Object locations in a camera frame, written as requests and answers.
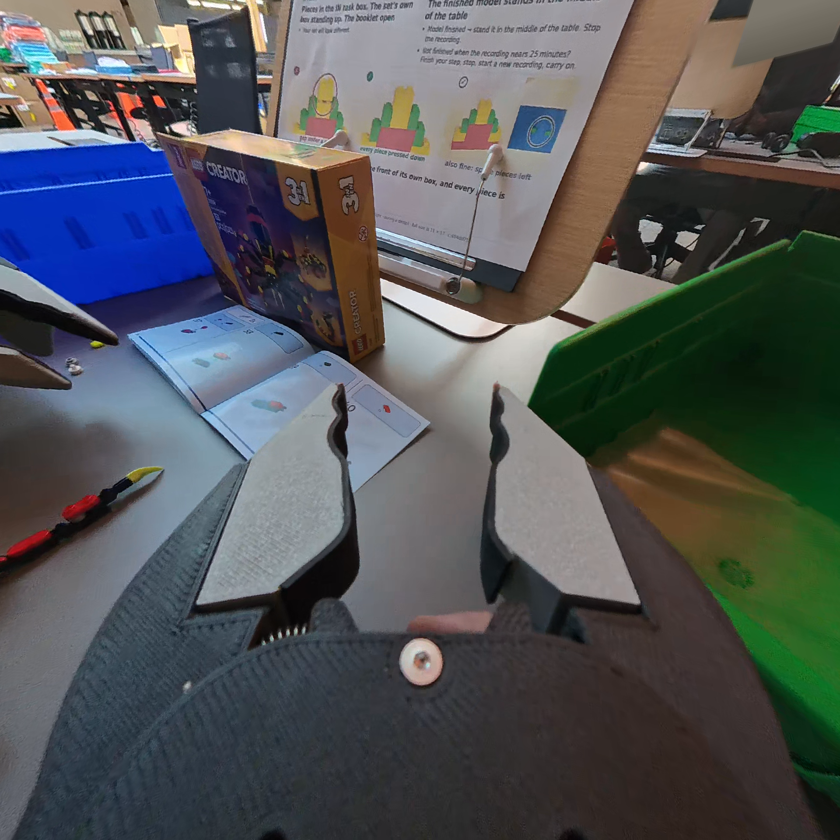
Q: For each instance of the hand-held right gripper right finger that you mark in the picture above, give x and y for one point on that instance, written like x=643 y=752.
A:
x=558 y=512

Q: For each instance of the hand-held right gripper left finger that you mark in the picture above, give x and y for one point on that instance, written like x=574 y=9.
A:
x=282 y=512

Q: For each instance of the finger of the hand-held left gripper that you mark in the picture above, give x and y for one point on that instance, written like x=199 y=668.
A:
x=46 y=302
x=26 y=371

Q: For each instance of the small grey lego pieces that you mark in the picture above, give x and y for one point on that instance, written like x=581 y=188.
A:
x=74 y=366

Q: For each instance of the open lego instruction booklet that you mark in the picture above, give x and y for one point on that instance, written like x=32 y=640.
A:
x=249 y=374

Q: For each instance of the red black lego leg assembly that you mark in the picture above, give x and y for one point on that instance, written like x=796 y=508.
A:
x=82 y=506

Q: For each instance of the yellow lego set box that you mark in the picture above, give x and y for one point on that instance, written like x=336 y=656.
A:
x=262 y=236

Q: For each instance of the blue plastic bin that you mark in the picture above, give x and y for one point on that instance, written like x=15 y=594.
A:
x=85 y=216

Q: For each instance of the grey box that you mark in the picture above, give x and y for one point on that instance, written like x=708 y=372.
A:
x=52 y=139

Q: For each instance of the green plastic bin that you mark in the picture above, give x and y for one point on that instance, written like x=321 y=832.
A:
x=709 y=367

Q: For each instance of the long work table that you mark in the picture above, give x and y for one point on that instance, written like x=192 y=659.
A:
x=131 y=79

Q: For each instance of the stack of colourful bins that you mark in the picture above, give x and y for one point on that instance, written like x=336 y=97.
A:
x=33 y=39

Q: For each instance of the black office chair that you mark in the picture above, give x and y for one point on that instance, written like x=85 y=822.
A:
x=226 y=72

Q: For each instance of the printed instruction sheet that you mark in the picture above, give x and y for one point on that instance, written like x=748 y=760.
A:
x=426 y=216

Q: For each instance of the wooden book stand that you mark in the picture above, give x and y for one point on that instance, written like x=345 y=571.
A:
x=630 y=131

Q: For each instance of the wooden desk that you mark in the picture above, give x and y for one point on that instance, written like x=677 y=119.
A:
x=754 y=164

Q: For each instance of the grey electronic device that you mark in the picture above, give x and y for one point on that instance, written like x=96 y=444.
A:
x=682 y=128

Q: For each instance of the black headphones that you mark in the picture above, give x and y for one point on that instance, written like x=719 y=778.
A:
x=778 y=141

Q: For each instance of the small green bin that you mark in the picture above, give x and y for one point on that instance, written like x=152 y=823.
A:
x=817 y=121

